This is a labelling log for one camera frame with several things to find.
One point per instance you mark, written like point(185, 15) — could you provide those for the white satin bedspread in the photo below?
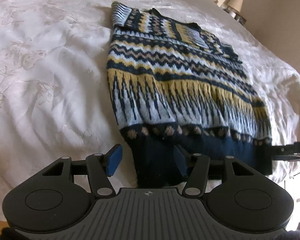
point(54, 95)

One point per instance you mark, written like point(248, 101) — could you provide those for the patterned knit sweater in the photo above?
point(175, 84)

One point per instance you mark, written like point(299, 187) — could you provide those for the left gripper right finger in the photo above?
point(183, 160)

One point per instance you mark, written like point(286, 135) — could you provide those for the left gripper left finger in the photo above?
point(112, 159)

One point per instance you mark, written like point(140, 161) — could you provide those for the bedside lamp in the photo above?
point(234, 5)

